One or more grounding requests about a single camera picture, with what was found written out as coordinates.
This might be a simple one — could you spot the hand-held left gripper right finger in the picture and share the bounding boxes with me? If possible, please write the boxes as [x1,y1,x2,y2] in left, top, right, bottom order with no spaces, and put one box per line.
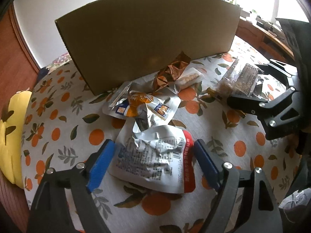
[194,139,283,233]

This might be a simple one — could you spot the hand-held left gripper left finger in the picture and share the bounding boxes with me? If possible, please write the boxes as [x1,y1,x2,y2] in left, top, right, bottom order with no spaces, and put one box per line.
[27,139,116,233]

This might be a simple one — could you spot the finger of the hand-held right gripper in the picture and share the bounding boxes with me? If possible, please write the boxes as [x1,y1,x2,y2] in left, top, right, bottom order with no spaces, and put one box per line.
[255,59,298,88]
[227,87,302,140]

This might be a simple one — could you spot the clear biscuit packet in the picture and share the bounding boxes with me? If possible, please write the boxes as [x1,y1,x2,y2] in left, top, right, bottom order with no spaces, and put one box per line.
[208,58,269,102]

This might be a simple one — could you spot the white printed snack packet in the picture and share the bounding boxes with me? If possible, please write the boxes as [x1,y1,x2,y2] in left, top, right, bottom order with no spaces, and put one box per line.
[107,125,196,194]

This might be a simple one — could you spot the small white biscuit pack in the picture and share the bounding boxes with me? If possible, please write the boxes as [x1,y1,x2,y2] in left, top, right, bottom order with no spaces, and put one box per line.
[174,67,203,89]

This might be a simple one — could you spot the silver and orange snack packet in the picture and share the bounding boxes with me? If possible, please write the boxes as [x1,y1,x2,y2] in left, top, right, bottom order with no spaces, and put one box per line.
[101,82,181,122]

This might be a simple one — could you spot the bronze foil snack packet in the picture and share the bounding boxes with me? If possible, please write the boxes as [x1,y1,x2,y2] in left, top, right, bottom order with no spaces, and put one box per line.
[154,51,192,93]

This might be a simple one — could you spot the brown cardboard box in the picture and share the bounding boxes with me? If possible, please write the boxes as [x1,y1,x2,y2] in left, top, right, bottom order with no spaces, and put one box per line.
[55,0,242,96]

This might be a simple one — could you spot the long wooden cabinet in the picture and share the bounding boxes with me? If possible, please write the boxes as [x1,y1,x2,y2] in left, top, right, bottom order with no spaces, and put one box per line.
[234,17,295,61]

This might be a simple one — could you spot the orange-print tablecloth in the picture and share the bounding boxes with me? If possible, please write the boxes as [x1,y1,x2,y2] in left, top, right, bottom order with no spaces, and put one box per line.
[21,36,302,233]

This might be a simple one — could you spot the yellow plush toy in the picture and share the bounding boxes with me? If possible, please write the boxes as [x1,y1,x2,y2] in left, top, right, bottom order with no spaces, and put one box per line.
[0,90,33,190]

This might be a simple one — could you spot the wooden slatted wardrobe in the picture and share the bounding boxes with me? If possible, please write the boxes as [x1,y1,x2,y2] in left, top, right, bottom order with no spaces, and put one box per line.
[0,3,42,233]

